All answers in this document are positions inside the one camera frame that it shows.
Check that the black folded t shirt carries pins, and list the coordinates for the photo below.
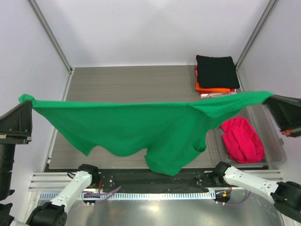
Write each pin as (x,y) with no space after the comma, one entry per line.
(217,72)

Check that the right aluminium frame post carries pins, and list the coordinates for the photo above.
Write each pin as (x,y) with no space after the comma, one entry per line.
(256,31)

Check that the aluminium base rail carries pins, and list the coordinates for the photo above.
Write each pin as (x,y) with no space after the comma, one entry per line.
(57,181)

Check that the green t shirt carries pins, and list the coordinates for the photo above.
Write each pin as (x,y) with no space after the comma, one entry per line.
(172,133)

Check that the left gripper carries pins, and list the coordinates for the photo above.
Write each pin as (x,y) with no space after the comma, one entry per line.
(15,124)

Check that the pink t shirt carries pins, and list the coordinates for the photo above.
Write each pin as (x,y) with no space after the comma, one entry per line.
(242,141)

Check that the white slotted cable duct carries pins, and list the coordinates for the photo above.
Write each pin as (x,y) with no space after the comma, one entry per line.
(149,197)

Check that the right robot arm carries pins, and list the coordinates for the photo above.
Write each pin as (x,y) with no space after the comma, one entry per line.
(285,196)

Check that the orange folded t shirt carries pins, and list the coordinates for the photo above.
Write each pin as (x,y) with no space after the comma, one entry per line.
(201,89)

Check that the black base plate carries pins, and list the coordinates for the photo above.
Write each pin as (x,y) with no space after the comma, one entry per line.
(145,181)

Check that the clear plastic bin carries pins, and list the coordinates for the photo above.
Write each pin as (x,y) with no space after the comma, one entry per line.
(259,120)

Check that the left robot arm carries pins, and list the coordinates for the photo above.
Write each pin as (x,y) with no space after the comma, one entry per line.
(52,213)

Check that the left aluminium frame post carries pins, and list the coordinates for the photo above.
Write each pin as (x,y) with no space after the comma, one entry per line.
(48,31)

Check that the aluminium frame post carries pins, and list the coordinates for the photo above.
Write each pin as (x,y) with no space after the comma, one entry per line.
(256,31)
(48,31)

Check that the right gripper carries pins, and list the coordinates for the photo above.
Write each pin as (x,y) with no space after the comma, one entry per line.
(286,111)

